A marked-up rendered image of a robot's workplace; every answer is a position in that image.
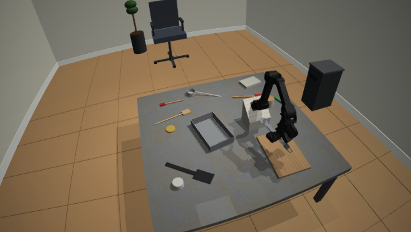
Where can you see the black spatula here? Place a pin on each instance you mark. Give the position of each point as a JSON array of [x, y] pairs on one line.
[[199, 175]]

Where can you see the yellow round disc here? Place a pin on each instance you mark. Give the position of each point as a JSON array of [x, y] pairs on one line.
[[170, 129]]

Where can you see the white cylinder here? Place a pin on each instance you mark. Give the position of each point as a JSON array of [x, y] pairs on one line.
[[178, 183]]

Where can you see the light wooden board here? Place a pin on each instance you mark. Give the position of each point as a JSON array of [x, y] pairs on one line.
[[283, 162]]

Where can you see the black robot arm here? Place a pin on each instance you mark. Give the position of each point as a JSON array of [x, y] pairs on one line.
[[287, 110]]

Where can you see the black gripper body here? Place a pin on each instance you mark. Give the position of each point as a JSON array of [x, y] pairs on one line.
[[272, 137]]

